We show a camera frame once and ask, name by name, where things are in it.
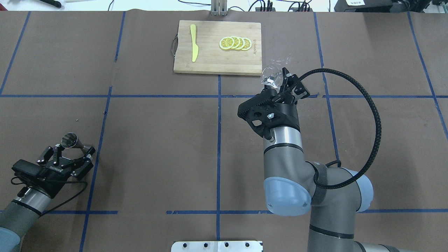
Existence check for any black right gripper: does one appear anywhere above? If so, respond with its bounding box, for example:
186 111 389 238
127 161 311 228
261 68 310 131

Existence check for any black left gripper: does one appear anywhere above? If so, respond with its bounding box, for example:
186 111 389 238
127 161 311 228
35 145 96 198

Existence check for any steel jigger measuring cup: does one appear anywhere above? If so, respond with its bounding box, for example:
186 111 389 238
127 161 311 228
61 133 89 153

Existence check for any clear glass cup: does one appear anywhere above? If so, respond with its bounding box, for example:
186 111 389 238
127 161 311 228
261 64 283 91

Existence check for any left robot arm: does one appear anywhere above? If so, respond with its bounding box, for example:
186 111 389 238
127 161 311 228
0 145 96 252

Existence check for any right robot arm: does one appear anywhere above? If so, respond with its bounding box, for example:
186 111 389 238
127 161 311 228
247 68 400 252

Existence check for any bamboo cutting board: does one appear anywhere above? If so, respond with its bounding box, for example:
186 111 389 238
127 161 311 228
173 20 263 76

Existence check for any yellow plastic knife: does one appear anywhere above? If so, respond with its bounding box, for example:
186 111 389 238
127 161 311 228
189 24 200 63

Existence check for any black box on table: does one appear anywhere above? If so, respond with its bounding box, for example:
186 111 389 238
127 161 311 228
334 0 393 13

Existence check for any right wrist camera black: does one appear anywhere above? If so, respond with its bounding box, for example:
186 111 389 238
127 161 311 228
237 93 275 140

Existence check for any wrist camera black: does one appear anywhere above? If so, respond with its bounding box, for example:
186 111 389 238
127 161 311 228
12 159 43 179
237 93 275 140

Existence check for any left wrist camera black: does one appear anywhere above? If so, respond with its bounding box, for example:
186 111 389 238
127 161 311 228
12 159 43 179

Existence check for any aluminium frame post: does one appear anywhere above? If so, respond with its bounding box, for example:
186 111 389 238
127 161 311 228
211 0 228 16

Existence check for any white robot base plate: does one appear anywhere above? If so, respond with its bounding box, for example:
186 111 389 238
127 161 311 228
171 240 264 252

